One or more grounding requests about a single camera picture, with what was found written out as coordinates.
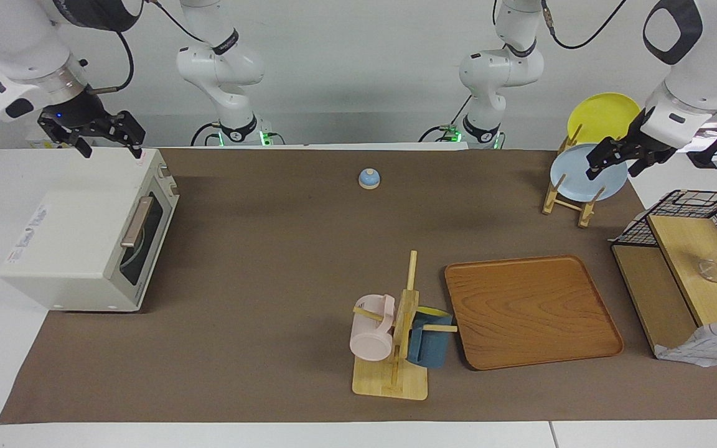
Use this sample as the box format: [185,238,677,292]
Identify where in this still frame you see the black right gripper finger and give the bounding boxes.
[110,111,146,159]
[54,128,93,159]

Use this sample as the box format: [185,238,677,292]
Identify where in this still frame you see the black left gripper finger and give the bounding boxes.
[629,154,662,179]
[586,142,624,181]

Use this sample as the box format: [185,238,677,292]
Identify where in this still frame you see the white toaster oven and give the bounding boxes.
[0,147,180,313]

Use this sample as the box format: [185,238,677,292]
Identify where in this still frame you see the light blue plate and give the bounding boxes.
[550,144,629,202]

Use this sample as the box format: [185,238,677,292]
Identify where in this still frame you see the yellow plate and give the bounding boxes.
[567,93,642,147]

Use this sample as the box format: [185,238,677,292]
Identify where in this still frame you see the wooden plate rack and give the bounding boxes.
[542,124,605,228]

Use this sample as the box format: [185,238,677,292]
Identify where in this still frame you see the wooden box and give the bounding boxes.
[611,215,717,360]

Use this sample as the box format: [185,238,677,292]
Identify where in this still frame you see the brown wooden tray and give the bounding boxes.
[444,254,624,371]

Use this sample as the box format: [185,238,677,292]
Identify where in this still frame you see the white checked cloth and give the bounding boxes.
[654,315,717,368]

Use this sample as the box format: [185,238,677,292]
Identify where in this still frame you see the brown table mat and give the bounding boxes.
[0,147,717,425]

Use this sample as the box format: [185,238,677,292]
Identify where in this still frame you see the wooden mug tree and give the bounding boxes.
[352,250,459,401]

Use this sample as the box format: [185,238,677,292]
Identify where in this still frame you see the blue mug yellow inside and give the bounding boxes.
[407,306,454,368]

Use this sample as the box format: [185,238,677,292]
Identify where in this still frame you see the pink mug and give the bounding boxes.
[350,294,396,362]

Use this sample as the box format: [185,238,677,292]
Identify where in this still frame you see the black wire basket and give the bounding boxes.
[611,190,717,287]

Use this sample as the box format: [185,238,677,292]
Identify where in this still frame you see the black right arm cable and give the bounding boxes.
[88,0,211,94]

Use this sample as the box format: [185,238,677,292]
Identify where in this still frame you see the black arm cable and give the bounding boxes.
[88,0,211,94]
[541,0,628,50]

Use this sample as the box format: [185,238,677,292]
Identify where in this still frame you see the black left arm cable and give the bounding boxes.
[541,0,628,50]

